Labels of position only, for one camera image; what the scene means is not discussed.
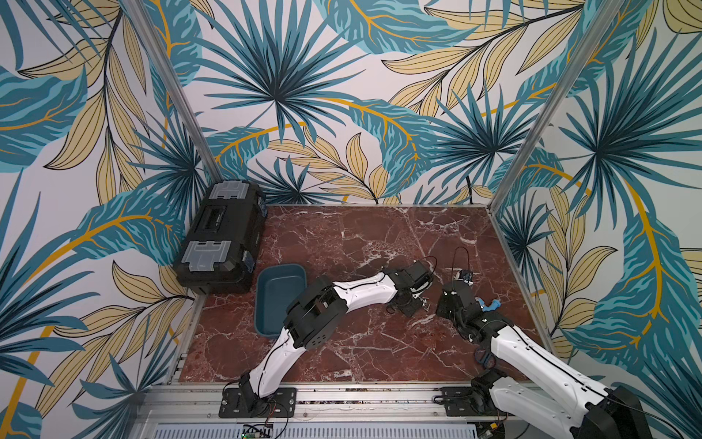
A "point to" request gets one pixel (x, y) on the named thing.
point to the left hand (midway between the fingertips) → (409, 308)
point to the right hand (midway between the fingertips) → (446, 298)
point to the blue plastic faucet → (494, 305)
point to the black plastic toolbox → (216, 252)
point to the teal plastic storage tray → (277, 285)
